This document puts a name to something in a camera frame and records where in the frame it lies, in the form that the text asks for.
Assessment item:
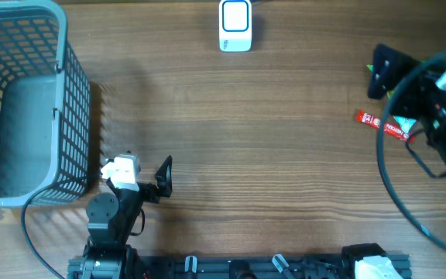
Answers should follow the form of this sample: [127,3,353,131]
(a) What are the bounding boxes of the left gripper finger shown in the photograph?
[155,156,173,198]
[106,151,132,167]

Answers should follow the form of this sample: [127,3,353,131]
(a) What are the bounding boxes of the red snack stick packet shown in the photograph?
[356,109,416,143]

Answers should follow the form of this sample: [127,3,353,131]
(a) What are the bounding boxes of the Haribo gummy worms bag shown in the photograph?
[366,64,374,72]

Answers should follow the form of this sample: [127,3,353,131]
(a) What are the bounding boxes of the light teal tissue pack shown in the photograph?
[393,115,417,133]

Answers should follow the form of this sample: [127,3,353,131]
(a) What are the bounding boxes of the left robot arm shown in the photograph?
[67,151,173,278]

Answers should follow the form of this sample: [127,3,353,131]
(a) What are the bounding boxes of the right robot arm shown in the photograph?
[367,43,446,178]

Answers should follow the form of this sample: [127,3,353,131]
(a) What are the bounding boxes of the white barcode scanner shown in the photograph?
[218,0,252,52]

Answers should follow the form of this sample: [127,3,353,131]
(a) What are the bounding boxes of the grey plastic mesh basket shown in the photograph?
[0,1,92,208]

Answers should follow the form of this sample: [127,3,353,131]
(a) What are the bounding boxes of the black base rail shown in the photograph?
[67,243,413,279]

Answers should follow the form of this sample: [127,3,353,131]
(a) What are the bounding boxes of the left black cable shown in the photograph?
[20,181,92,279]

